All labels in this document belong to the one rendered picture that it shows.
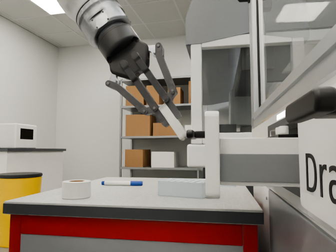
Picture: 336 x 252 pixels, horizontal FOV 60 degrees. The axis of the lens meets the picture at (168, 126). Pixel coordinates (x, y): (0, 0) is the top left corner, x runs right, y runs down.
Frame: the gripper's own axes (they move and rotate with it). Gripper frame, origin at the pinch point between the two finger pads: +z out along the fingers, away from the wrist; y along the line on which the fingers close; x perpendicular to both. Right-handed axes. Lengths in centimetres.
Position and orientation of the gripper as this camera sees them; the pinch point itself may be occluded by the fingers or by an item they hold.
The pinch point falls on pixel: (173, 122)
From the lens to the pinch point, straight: 51.9
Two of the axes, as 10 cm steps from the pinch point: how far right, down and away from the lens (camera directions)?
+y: 8.1, -5.8, -1.0
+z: 5.6, 8.1, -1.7
